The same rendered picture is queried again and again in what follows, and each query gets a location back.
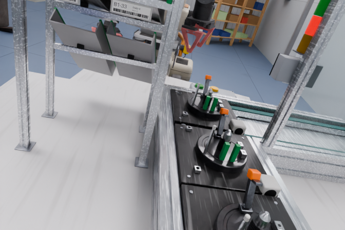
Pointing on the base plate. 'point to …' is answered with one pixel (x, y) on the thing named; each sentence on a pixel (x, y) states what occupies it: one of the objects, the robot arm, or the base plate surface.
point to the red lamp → (313, 25)
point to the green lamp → (322, 5)
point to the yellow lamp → (304, 43)
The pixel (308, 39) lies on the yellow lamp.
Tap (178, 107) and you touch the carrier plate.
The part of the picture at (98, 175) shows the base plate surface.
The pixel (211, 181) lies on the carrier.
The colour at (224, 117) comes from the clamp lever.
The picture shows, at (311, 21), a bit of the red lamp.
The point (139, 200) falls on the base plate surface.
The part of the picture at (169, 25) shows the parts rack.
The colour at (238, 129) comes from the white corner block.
